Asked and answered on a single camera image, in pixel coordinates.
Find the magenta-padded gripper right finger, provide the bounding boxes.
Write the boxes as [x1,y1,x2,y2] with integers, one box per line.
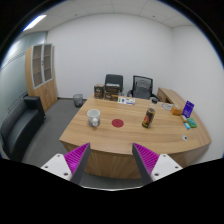
[132,142,184,186]

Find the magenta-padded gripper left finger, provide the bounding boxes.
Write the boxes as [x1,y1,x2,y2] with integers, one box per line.
[40,142,92,185]

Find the clear bottle with dark drink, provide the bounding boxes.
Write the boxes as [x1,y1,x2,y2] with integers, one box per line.
[141,107,157,129]

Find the small green box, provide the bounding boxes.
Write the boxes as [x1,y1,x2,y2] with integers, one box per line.
[186,118,198,129]

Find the black leather sofa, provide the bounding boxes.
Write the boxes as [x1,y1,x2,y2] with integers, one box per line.
[0,95,47,163]

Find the small orange box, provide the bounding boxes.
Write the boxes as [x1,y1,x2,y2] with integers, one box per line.
[171,106,184,116]

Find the white mug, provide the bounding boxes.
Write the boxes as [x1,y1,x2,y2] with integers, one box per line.
[86,108,102,128]

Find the flat round red coaster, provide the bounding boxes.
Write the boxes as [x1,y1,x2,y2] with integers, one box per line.
[111,118,125,129]

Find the purple upright card box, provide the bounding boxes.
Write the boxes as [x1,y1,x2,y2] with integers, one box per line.
[182,100,195,119]

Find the grey mesh waste bin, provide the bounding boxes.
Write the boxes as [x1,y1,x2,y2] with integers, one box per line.
[72,93,84,108]

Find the wooden side desk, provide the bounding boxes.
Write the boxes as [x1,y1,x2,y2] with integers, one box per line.
[156,87,188,108]

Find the white and green leaflet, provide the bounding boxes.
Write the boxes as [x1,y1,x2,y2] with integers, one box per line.
[117,96,137,106]

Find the black mesh chair, grey cushion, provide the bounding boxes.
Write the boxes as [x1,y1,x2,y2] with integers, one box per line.
[127,75,158,101]

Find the small upright brown box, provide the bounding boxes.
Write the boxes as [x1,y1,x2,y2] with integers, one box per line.
[93,83,105,100]

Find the wooden cabinet with glass doors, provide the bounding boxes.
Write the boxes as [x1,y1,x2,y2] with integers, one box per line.
[24,43,58,113]

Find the dark brown flat box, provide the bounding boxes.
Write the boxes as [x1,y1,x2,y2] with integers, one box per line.
[104,83,121,94]

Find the black office chair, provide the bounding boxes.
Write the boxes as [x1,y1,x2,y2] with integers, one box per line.
[104,73,124,93]

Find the rectangular ceiling light panel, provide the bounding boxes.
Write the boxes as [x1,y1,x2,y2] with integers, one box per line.
[22,14,48,33]

